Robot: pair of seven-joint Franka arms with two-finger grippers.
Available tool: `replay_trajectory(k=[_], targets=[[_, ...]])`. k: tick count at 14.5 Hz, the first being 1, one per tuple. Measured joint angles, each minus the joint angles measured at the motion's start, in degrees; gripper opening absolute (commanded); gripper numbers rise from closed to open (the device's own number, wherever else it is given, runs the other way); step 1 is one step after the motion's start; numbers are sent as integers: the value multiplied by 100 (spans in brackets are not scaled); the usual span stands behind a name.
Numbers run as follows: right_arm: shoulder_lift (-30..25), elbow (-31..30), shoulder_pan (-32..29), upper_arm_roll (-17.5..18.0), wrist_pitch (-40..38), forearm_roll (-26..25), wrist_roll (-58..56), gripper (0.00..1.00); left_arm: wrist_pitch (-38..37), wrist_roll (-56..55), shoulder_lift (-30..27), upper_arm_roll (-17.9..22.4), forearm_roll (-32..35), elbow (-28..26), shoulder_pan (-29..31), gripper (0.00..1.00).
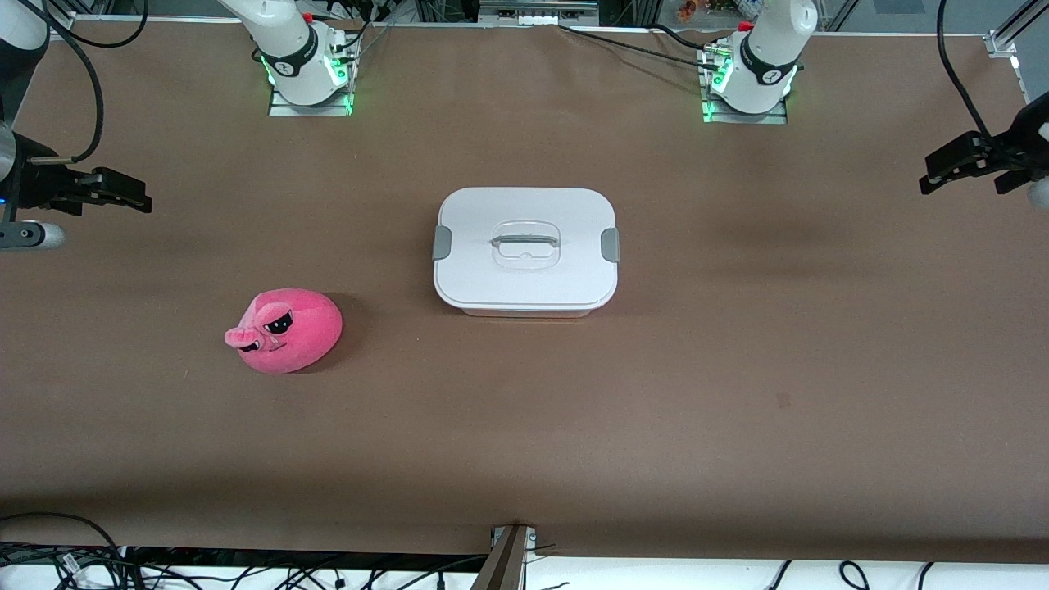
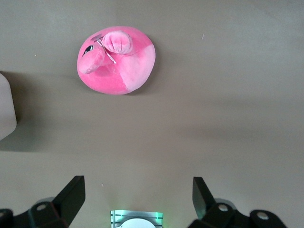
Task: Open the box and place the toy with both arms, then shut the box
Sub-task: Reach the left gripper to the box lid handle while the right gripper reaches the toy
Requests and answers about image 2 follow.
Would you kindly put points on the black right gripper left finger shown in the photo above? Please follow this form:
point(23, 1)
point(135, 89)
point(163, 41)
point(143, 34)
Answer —
point(69, 199)

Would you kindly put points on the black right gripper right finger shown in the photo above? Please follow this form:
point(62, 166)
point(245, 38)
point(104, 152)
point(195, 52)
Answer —
point(204, 204)

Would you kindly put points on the pink plush toy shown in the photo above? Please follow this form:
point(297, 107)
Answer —
point(114, 78)

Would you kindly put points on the pink translucent storage box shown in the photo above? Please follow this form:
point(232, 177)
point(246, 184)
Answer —
point(6, 107)

